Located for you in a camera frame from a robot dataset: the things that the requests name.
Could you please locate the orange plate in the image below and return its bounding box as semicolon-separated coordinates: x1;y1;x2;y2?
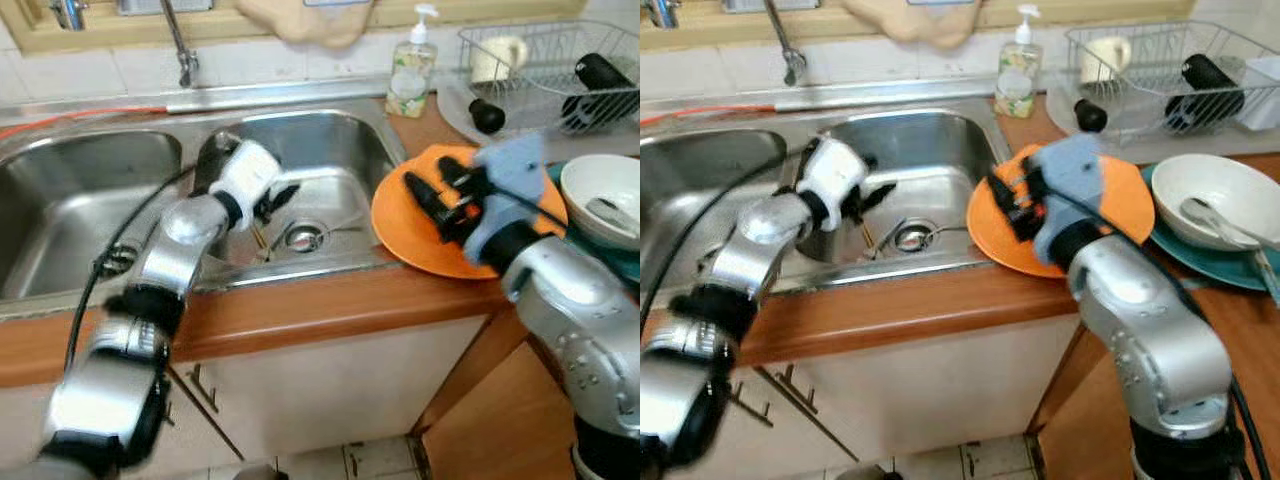
966;143;1156;279
370;143;569;281

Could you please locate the white drain tray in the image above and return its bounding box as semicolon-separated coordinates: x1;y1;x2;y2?
437;85;641;161
1045;85;1280;161

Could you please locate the floral soap pump bottle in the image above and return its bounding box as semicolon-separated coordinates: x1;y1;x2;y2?
993;3;1044;119
385;3;441;119

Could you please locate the white mug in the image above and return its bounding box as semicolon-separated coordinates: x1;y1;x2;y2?
1078;35;1133;86
470;35;529;86

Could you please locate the white bowl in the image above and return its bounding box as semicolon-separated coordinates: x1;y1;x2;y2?
1150;153;1280;251
560;153;641;251

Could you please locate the metal spoon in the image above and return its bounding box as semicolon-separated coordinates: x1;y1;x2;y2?
1178;197;1280;251
585;197;641;241

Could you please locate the teal plate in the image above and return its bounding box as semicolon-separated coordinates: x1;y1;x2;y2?
548;160;641;286
1140;163;1280;293

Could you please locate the black cylinder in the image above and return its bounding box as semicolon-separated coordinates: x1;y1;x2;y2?
573;52;636;96
1180;53;1246;101

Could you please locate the metal faucet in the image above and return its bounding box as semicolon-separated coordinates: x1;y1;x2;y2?
160;0;201;89
762;0;809;89

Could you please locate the white cabinet door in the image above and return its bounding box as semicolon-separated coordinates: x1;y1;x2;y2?
170;318;491;463
740;315;1081;461

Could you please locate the white container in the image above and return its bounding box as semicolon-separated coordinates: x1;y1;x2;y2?
1235;55;1280;131

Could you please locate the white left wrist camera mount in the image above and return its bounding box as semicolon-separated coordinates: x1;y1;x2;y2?
795;135;871;233
208;140;284;229

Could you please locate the black round handle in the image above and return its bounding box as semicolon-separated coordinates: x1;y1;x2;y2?
468;97;507;136
1073;98;1109;134

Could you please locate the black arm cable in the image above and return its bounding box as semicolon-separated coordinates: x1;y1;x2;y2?
63;165;201;373
640;150;806;301
1180;280;1276;480

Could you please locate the metal wire dish rack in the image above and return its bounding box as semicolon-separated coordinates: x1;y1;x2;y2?
1065;20;1280;136
458;20;641;136

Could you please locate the metal cabinet handle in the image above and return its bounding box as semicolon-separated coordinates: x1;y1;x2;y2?
188;362;221;413
728;380;776;429
775;363;821;413

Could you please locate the orange cable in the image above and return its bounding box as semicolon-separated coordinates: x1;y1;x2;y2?
0;104;167;141

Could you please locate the wooden window frame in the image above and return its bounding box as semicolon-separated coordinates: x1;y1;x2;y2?
640;0;1196;53

